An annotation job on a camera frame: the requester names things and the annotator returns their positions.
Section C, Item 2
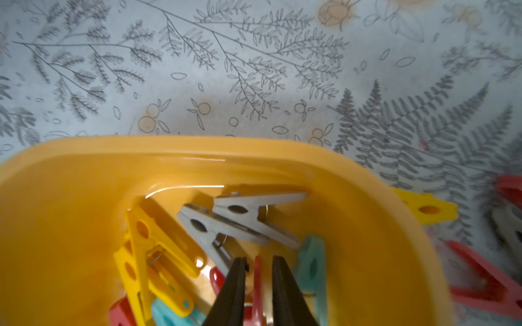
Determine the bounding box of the teal clothespin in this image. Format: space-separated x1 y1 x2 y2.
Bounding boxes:
293 234 328 325
151 298 207 326

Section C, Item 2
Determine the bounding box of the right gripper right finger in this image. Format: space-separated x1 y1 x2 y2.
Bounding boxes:
272 256 318 326

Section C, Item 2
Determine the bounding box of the grey clothespin on table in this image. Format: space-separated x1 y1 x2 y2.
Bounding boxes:
492 204 521 260

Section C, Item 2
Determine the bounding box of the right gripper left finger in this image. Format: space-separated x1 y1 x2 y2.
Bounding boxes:
203 258 248 326

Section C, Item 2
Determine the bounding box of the teal clothespin on table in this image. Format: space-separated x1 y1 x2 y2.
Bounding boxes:
151 298 207 326

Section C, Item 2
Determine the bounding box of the red clothespin far pair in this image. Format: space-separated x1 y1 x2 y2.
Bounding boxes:
495 175 522 209

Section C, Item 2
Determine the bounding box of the red clothespin on table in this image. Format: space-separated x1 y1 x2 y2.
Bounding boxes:
446 240 521 320

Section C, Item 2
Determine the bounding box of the yellow plastic storage tray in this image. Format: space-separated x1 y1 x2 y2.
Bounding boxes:
1 136 453 325

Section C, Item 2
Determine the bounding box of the yellow clothespin pile top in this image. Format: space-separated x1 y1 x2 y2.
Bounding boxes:
392 188 458 225

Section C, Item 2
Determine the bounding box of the grey clothespin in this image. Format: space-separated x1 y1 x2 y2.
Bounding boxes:
492 204 521 260
177 204 269 276

